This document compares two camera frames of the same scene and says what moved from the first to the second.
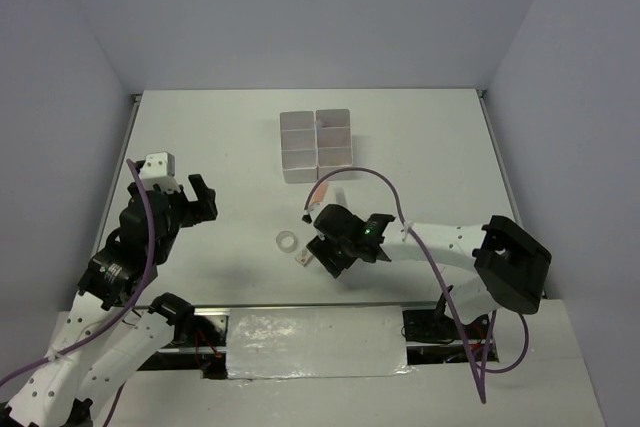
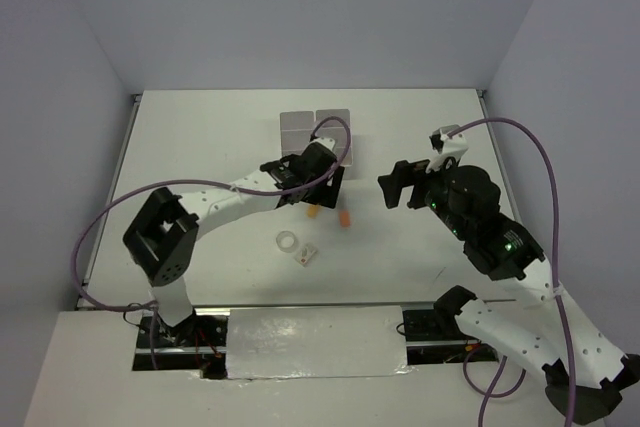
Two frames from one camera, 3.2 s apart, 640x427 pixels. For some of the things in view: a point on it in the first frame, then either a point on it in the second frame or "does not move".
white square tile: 303,256 does not move
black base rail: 432,335 does not move
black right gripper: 320,247 -> 405,173
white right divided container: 333,147 does not move
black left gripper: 192,210 -> 326,195
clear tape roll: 286,241 does not move
